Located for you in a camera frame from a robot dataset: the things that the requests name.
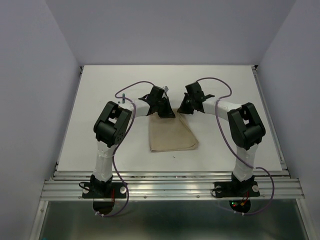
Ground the beige cloth napkin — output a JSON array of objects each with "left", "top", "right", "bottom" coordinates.
[{"left": 148, "top": 109, "right": 199, "bottom": 153}]

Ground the aluminium rail frame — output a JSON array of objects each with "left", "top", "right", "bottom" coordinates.
[{"left": 31, "top": 65, "right": 310, "bottom": 240}]

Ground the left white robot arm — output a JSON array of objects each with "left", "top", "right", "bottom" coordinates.
[{"left": 90, "top": 86, "right": 175, "bottom": 197}]

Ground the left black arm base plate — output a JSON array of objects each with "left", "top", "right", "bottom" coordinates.
[{"left": 78, "top": 182, "right": 127, "bottom": 199}]

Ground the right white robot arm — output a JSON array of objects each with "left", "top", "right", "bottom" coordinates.
[{"left": 177, "top": 82, "right": 266, "bottom": 195}]

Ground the silver knife teal handle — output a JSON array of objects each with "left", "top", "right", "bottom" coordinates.
[{"left": 122, "top": 93, "right": 126, "bottom": 104}]

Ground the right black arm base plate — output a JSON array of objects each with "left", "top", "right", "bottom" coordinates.
[{"left": 211, "top": 181, "right": 260, "bottom": 199}]

